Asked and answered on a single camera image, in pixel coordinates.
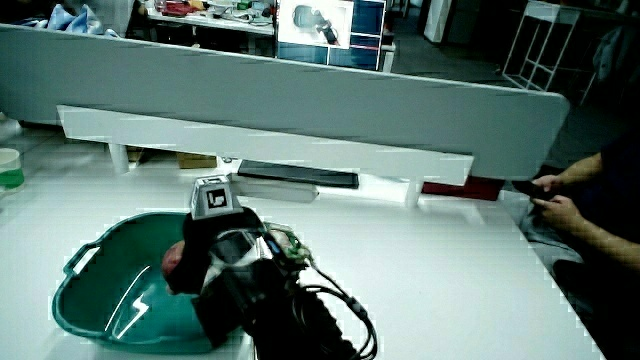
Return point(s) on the green and white cup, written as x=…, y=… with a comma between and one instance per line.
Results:
x=10, y=167

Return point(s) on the red apple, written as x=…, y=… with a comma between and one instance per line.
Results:
x=172, y=257

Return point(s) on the green plastic basin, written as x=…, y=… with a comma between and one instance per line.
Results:
x=120, y=280

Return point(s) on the white background table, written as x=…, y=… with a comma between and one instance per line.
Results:
x=220, y=22

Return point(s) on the grey partition panel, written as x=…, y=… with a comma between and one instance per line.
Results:
x=300, y=95

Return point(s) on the white power strip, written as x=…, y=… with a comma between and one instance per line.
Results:
x=275, y=191

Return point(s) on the red flat box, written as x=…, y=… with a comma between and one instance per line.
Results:
x=467, y=189

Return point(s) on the person's right hand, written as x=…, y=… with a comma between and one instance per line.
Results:
x=220, y=240

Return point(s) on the black phone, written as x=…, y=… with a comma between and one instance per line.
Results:
x=527, y=189

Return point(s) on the black keyboard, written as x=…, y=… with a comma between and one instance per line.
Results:
x=300, y=174

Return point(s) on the light blue cloth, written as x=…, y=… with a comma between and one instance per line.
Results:
x=75, y=21

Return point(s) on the cardboard box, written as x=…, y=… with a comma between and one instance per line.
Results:
x=196, y=160

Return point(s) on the computer monitor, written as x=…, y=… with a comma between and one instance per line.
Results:
x=360, y=30

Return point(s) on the white metal rack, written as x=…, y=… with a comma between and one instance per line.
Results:
x=542, y=45

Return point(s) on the white desk shelf riser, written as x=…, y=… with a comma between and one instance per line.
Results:
x=280, y=147

